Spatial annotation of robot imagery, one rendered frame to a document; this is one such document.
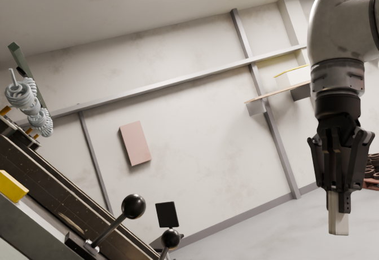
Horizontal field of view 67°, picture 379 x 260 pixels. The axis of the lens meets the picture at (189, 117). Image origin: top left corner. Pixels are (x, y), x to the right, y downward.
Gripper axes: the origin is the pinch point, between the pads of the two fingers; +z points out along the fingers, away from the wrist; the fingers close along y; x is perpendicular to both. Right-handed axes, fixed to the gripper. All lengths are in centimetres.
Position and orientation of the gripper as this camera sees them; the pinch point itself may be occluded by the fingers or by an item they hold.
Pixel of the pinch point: (338, 212)
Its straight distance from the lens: 56.8
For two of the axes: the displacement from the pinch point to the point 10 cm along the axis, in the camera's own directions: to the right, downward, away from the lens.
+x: 9.4, 1.6, 3.0
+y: 3.3, -1.7, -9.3
